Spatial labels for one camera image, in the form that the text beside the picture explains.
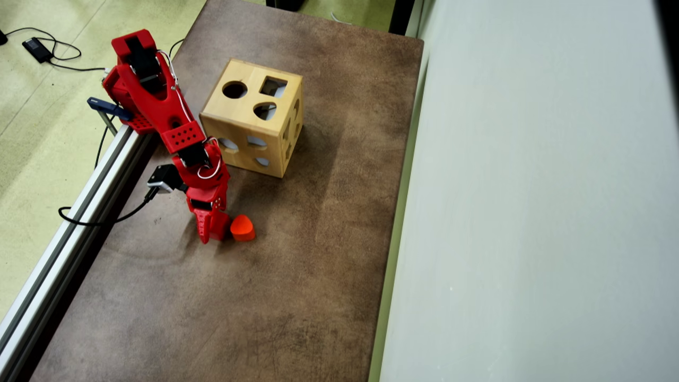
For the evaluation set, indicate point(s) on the blue clamp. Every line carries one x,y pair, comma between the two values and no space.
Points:
109,107

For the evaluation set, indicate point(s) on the dark post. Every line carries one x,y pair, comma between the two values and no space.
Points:
401,16

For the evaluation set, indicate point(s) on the red fixed gripper finger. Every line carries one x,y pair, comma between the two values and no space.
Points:
204,225

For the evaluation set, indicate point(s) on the black object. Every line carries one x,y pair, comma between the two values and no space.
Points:
286,4

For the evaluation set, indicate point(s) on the black power adapter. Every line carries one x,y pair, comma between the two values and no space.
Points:
37,49

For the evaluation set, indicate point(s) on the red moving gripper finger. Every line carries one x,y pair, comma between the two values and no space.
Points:
220,209

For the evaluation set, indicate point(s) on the orange rounded triangle block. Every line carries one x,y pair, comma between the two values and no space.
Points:
242,228

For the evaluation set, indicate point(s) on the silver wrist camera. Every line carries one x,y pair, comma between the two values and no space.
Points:
164,178

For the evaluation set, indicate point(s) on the wooden shape sorter box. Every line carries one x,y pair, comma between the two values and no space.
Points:
254,124

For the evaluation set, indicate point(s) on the aluminium profile rail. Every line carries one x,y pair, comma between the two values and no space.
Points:
69,249

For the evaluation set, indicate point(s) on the brown table mat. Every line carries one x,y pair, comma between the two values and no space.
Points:
265,292

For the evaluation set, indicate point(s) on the red robot arm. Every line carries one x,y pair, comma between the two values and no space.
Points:
159,106

